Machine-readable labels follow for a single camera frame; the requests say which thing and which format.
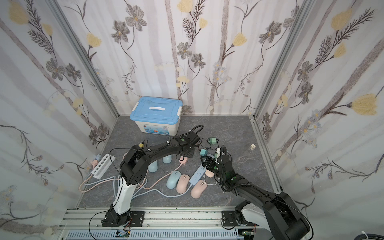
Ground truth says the teal charger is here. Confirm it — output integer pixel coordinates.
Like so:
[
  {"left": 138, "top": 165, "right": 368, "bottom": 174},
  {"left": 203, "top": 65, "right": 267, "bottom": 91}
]
[{"left": 200, "top": 149, "right": 209, "bottom": 157}]

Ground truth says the green charger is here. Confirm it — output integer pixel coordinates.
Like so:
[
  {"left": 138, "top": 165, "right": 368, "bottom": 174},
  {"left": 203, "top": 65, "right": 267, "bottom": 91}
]
[{"left": 209, "top": 138, "right": 217, "bottom": 145}]

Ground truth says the light blue power strip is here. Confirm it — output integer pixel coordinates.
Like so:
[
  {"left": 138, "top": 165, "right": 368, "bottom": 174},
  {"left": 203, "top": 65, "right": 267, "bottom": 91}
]
[{"left": 189, "top": 165, "right": 206, "bottom": 186}]

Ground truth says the blue mouse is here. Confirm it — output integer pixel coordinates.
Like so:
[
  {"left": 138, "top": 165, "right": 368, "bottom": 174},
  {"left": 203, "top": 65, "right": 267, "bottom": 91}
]
[
  {"left": 166, "top": 171, "right": 182, "bottom": 190},
  {"left": 148, "top": 161, "right": 158, "bottom": 173},
  {"left": 162, "top": 155, "right": 172, "bottom": 164}
]

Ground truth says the peach mouse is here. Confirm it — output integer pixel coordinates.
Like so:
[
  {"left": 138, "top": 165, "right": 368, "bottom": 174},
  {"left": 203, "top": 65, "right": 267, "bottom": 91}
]
[{"left": 205, "top": 170, "right": 215, "bottom": 178}]

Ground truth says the pink power strip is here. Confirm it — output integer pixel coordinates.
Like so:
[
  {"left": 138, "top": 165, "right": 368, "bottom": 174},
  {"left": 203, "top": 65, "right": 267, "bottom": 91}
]
[{"left": 179, "top": 157, "right": 189, "bottom": 165}]

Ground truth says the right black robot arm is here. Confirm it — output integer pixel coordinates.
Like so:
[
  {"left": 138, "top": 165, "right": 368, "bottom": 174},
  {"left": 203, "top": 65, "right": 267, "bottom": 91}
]
[{"left": 201, "top": 146, "right": 314, "bottom": 240}]

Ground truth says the pink mouse front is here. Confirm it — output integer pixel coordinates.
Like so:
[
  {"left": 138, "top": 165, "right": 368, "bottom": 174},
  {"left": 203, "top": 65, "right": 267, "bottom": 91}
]
[{"left": 191, "top": 180, "right": 208, "bottom": 199}]

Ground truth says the pink mouse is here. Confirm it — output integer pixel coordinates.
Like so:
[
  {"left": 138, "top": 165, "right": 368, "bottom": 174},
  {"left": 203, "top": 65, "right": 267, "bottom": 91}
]
[
  {"left": 191, "top": 180, "right": 208, "bottom": 199},
  {"left": 176, "top": 175, "right": 190, "bottom": 194}
]

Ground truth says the pink mouse left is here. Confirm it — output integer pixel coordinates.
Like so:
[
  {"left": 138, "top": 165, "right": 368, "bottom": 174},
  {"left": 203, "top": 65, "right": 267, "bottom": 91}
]
[{"left": 176, "top": 175, "right": 190, "bottom": 194}]

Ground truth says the blue lid storage box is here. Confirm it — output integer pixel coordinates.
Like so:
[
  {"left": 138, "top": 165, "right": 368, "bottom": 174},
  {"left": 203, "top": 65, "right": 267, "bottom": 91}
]
[{"left": 130, "top": 97, "right": 183, "bottom": 136}]

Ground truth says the white multi socket power strip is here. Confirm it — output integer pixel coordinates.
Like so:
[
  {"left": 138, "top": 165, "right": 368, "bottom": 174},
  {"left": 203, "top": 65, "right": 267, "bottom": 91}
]
[{"left": 91, "top": 154, "right": 116, "bottom": 180}]

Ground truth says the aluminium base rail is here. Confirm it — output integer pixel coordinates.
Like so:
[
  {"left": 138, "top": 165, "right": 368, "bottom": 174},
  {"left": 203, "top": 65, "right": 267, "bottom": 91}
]
[{"left": 54, "top": 207, "right": 273, "bottom": 240}]

